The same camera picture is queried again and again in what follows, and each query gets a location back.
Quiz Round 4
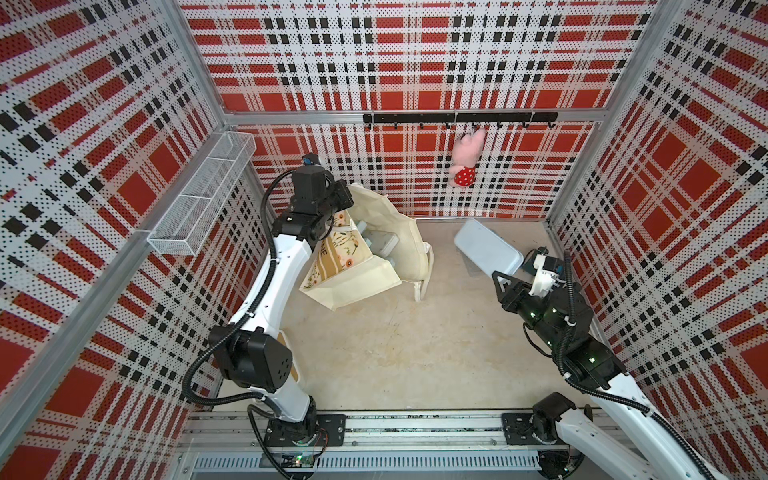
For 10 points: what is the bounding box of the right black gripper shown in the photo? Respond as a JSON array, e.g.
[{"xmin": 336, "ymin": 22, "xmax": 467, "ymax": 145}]
[{"xmin": 494, "ymin": 271, "xmax": 565, "ymax": 354}]

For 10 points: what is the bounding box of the light blue box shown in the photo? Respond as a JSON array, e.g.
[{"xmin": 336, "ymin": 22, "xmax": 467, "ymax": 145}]
[
  {"xmin": 363, "ymin": 230, "xmax": 399, "ymax": 258},
  {"xmin": 454, "ymin": 219, "xmax": 524, "ymax": 277}
]

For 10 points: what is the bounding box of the cream floral canvas bag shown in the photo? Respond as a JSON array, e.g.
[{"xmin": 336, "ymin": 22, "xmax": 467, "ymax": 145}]
[{"xmin": 299, "ymin": 184, "xmax": 435, "ymax": 311}]

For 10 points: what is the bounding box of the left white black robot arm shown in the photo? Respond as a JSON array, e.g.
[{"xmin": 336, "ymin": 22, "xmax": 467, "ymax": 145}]
[{"xmin": 182, "ymin": 153, "xmax": 353, "ymax": 445}]

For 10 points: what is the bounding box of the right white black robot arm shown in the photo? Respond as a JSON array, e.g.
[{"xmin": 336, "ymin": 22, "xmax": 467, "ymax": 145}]
[{"xmin": 491, "ymin": 256, "xmax": 724, "ymax": 479}]

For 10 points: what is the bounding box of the light blue box in bag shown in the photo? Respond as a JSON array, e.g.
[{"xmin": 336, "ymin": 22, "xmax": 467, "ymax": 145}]
[{"xmin": 363, "ymin": 230, "xmax": 399, "ymax": 258}]

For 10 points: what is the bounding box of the teal alarm clock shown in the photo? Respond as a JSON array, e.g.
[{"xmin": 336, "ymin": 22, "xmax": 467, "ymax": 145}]
[{"xmin": 521, "ymin": 246, "xmax": 549, "ymax": 276}]

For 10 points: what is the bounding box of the pink plush pig toy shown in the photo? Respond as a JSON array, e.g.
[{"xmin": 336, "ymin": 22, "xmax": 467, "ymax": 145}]
[{"xmin": 448, "ymin": 129, "xmax": 486, "ymax": 188}]

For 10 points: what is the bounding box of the white wire mesh shelf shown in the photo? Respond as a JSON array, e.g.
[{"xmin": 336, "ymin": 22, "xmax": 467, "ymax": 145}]
[{"xmin": 148, "ymin": 131, "xmax": 256, "ymax": 256}]

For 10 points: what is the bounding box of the black wall hook rail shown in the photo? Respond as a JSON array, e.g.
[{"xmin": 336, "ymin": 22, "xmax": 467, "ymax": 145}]
[{"xmin": 362, "ymin": 111, "xmax": 559, "ymax": 126}]

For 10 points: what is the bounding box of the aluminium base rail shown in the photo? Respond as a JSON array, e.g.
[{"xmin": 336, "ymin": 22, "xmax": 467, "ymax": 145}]
[{"xmin": 170, "ymin": 409, "xmax": 658, "ymax": 479}]

